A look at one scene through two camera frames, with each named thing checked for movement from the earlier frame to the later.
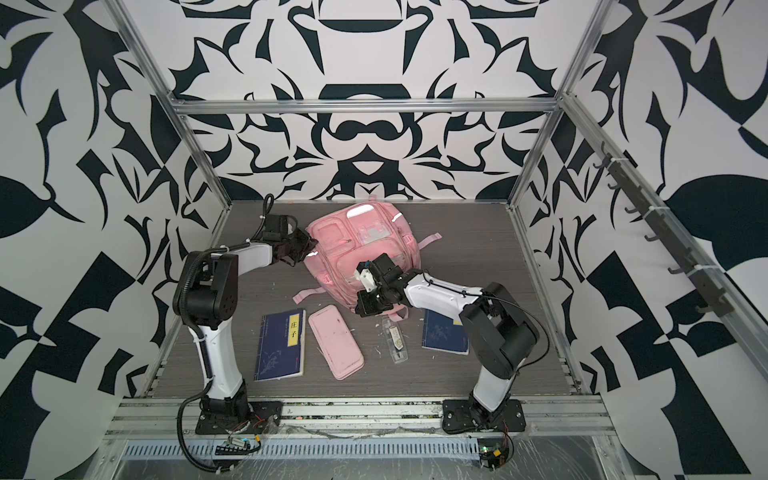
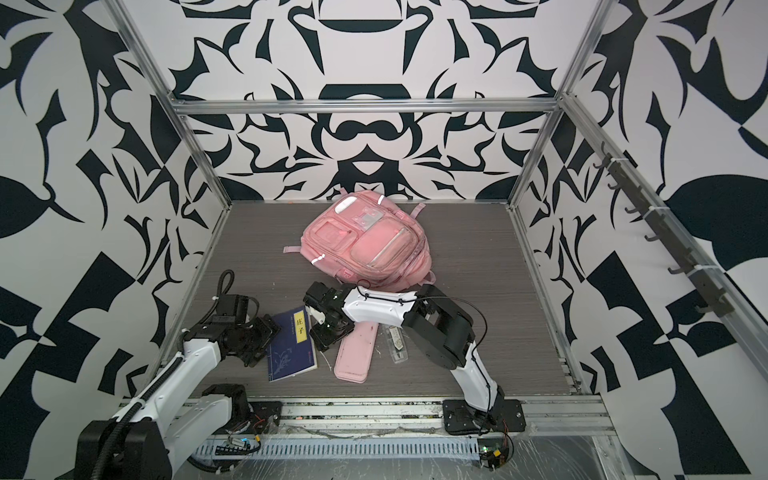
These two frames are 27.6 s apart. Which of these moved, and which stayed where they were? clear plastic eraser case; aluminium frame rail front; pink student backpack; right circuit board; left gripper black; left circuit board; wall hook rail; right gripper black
Moved: right gripper black; left gripper black; pink student backpack
Stayed: right circuit board; wall hook rail; clear plastic eraser case; aluminium frame rail front; left circuit board
